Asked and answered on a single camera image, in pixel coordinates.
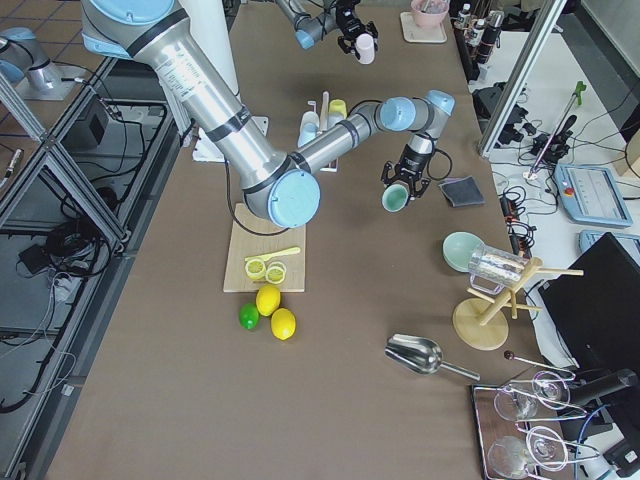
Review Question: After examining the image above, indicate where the green bowl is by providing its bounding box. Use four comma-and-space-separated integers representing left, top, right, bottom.
442, 231, 484, 273

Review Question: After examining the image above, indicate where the yellow cup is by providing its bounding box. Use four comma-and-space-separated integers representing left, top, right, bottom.
328, 99, 347, 117

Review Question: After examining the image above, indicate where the grey cup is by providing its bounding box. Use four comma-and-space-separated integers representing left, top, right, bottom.
327, 111, 346, 131

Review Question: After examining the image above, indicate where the green lime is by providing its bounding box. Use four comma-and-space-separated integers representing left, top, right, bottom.
238, 303, 261, 330

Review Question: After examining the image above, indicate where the dark bottle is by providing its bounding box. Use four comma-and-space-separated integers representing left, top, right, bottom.
466, 19, 485, 48
481, 10, 504, 50
456, 3, 471, 30

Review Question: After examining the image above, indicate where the metal scoop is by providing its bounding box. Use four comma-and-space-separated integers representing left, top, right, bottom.
385, 333, 480, 382

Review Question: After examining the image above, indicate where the cream white cup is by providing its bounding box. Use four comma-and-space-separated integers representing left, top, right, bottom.
300, 110, 320, 130

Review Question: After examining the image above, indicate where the yellow plastic knife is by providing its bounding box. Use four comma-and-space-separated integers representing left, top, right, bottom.
244, 246, 301, 262

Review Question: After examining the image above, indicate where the grey cloth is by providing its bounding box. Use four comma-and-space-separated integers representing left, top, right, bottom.
439, 176, 485, 208

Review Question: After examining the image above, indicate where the yellow lemon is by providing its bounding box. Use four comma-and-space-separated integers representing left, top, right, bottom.
271, 308, 297, 341
256, 284, 281, 317

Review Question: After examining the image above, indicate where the pink bowl with ice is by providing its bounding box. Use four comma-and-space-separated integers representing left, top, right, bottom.
410, 0, 449, 28

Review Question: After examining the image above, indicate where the green cup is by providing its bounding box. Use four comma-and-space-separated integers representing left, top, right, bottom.
381, 183, 410, 213

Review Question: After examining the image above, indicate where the white wire cup rack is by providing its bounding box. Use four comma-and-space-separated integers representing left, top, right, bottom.
297, 91, 349, 173

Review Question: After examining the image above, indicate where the bamboo cutting board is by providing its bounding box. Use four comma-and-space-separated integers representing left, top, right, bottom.
223, 223, 306, 293

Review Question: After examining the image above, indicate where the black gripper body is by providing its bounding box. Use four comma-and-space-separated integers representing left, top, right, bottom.
335, 0, 365, 36
394, 149, 431, 188

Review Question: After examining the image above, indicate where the wooden mug tree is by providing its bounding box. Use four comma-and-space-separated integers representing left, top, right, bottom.
452, 257, 584, 351

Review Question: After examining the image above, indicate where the black monitor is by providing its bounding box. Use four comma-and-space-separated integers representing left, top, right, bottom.
538, 233, 639, 372

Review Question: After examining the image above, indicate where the light blue cup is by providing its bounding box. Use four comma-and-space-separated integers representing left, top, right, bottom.
297, 122, 318, 147

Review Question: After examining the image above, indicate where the clear glass mug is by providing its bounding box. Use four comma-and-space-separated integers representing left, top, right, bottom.
468, 244, 528, 295

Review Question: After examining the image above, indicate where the beige tray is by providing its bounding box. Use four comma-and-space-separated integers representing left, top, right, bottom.
400, 12, 447, 44

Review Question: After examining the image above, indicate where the aluminium frame post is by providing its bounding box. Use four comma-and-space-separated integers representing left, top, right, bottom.
478, 0, 567, 159

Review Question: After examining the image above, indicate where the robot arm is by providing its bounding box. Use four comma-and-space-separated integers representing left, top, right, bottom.
276, 1, 378, 65
81, 1, 455, 228

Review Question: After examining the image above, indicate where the lemon slice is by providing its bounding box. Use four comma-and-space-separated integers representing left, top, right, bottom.
244, 258, 266, 281
265, 261, 287, 285

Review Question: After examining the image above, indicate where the wine glass rack tray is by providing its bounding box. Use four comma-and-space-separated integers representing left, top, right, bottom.
470, 385, 525, 479

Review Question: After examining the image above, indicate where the pink cup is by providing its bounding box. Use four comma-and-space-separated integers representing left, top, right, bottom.
355, 33, 376, 65

